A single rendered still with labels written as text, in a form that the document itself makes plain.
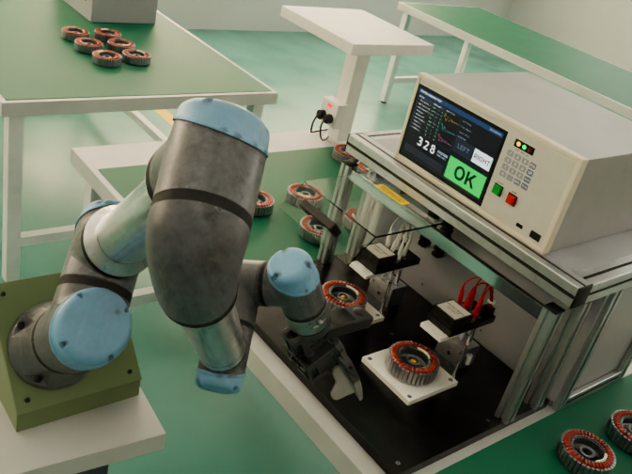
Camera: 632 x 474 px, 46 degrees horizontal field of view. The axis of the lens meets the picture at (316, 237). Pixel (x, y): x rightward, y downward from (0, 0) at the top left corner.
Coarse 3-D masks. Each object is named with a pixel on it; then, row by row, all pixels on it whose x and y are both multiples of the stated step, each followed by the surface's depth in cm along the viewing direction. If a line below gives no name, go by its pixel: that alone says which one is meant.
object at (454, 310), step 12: (432, 312) 157; (444, 312) 154; (456, 312) 155; (468, 312) 156; (480, 312) 162; (420, 324) 157; (432, 324) 157; (444, 324) 155; (456, 324) 153; (468, 324) 157; (480, 324) 159; (432, 336) 155; (444, 336) 154; (468, 336) 162
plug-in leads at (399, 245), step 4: (412, 232) 173; (388, 236) 175; (400, 236) 176; (404, 236) 172; (408, 236) 178; (388, 240) 175; (396, 240) 173; (400, 240) 176; (404, 240) 172; (408, 240) 174; (388, 244) 176; (392, 244) 174; (396, 244) 173; (400, 244) 177; (404, 244) 178; (408, 244) 174; (392, 248) 174; (396, 248) 177; (400, 248) 173; (404, 248) 175; (400, 252) 173; (404, 252) 175; (400, 256) 173; (404, 256) 176; (400, 260) 174
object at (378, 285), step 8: (376, 280) 180; (384, 280) 179; (392, 280) 180; (400, 280) 181; (368, 288) 183; (376, 288) 181; (384, 288) 178; (392, 288) 177; (400, 288) 178; (376, 296) 181; (392, 296) 178; (400, 296) 180; (392, 304) 180
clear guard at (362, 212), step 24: (312, 192) 158; (336, 192) 159; (360, 192) 162; (312, 216) 155; (336, 216) 152; (360, 216) 152; (384, 216) 154; (408, 216) 157; (432, 216) 159; (336, 240) 149; (360, 240) 147
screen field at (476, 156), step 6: (456, 138) 155; (456, 144) 156; (462, 144) 154; (468, 144) 153; (456, 150) 156; (462, 150) 155; (468, 150) 153; (474, 150) 152; (480, 150) 151; (468, 156) 153; (474, 156) 152; (480, 156) 151; (486, 156) 150; (474, 162) 153; (480, 162) 151; (486, 162) 150; (486, 168) 150
